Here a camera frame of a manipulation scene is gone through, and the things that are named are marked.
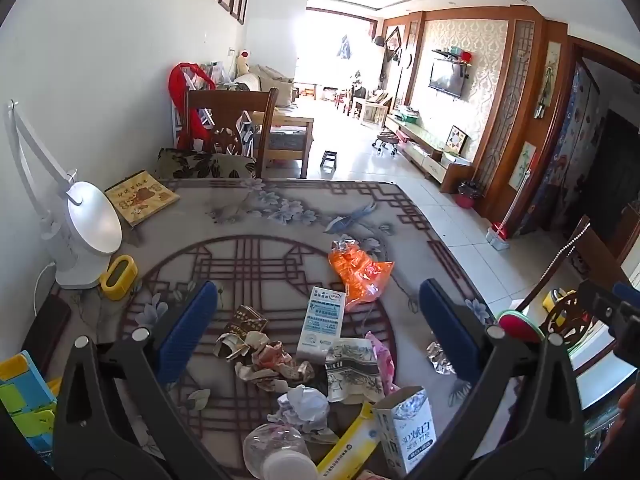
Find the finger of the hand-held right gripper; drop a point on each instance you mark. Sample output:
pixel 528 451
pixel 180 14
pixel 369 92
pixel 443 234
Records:
pixel 605 297

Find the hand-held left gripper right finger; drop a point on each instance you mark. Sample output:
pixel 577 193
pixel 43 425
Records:
pixel 445 330

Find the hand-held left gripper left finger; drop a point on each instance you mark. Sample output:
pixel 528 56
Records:
pixel 192 325

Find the silver foil wrapper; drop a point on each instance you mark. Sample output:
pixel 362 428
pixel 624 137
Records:
pixel 441 358

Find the red basin with green rim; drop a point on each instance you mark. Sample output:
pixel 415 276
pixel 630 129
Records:
pixel 517 328

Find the orange snack bag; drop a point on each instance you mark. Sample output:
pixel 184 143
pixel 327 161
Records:
pixel 357 272

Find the white blue milk carton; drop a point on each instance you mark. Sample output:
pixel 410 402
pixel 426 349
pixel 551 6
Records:
pixel 320 325

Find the yellow medicine box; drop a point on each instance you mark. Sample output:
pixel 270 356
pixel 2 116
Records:
pixel 350 445

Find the carved wooden chair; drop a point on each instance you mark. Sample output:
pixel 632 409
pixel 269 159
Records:
pixel 567 312

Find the crumpled beige paper wrapper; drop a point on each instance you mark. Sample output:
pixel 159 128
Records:
pixel 235 346

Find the yellow plastic object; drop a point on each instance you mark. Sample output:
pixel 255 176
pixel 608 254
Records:
pixel 556 305

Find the brown crumpled packet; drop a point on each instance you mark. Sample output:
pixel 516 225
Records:
pixel 245 320

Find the pink plastic bag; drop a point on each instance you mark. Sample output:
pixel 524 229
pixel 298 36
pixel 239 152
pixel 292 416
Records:
pixel 386 365

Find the small crumpled paper scrap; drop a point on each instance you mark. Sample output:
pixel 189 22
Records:
pixel 199 400

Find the yellow tape dispenser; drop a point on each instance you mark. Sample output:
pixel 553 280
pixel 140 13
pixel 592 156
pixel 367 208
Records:
pixel 119 280

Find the crumpled red white wrapper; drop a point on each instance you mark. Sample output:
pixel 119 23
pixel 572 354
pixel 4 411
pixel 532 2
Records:
pixel 274 362

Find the white patterned snack bag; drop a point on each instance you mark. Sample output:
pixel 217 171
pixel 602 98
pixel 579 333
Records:
pixel 350 372

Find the mop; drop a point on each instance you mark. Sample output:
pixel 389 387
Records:
pixel 497 236

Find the white blue cardboard box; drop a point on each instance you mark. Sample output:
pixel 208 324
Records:
pixel 406 432

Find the patterned tablecloth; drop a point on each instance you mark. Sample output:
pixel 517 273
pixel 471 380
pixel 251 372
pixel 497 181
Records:
pixel 280 240

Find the white crumpled paper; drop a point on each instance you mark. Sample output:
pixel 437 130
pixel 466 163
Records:
pixel 302 405

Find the red waste bin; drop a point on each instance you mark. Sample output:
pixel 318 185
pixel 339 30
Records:
pixel 468 196

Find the yellow printed book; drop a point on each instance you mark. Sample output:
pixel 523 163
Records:
pixel 141 197

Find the white desk lamp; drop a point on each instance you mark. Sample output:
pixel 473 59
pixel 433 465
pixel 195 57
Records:
pixel 92 230

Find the patterned door curtain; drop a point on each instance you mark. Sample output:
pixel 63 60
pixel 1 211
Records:
pixel 565 150

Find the clear plastic bottle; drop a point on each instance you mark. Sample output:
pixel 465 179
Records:
pixel 277 452

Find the floral seat cushion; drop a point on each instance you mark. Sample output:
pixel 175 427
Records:
pixel 205 162

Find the low television cabinet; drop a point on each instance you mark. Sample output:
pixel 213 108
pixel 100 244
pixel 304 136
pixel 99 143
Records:
pixel 425 147

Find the colourful toy blocks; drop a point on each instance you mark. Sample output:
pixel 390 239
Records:
pixel 25 402

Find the geometric framed picture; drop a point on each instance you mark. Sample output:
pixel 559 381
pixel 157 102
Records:
pixel 456 140

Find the rolling stool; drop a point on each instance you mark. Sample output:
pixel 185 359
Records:
pixel 387 141

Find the small black stool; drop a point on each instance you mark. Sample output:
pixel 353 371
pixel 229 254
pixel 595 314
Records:
pixel 328 158

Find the dark wooden chair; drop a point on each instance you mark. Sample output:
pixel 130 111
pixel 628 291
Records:
pixel 230 102

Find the coffee table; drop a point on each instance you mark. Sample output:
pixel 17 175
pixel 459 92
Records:
pixel 372 107

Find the red garment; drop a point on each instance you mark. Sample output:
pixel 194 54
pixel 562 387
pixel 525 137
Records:
pixel 180 87

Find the beige sofa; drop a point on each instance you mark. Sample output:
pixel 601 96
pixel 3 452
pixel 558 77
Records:
pixel 280 95

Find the plush toy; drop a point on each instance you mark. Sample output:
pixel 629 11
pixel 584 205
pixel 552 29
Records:
pixel 243 60

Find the floral wall picture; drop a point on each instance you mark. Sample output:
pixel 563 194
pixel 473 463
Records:
pixel 522 165

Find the narrow wall picture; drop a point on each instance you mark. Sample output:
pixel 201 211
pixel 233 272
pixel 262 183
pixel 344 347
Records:
pixel 551 65

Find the wall television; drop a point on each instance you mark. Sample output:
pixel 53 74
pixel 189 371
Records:
pixel 446 77

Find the wall shelf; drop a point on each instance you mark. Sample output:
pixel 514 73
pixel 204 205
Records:
pixel 452 55

